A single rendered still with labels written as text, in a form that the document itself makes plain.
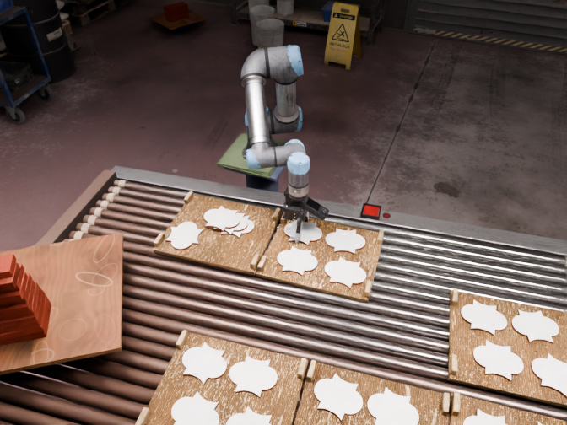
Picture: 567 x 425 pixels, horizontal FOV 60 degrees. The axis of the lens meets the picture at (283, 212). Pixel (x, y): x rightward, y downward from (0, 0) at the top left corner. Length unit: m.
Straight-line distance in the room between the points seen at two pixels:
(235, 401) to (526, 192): 2.99
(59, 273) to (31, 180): 2.43
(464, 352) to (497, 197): 2.32
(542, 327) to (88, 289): 1.48
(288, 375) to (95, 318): 0.61
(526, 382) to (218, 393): 0.91
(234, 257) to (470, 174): 2.56
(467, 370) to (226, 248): 0.93
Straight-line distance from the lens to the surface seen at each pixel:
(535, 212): 3.86
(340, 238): 1.92
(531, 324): 1.83
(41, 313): 1.65
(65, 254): 1.88
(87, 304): 1.69
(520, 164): 4.30
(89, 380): 1.68
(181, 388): 1.57
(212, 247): 1.91
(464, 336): 1.73
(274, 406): 1.51
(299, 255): 1.84
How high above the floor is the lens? 2.28
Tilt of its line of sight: 41 degrees down
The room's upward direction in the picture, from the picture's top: straight up
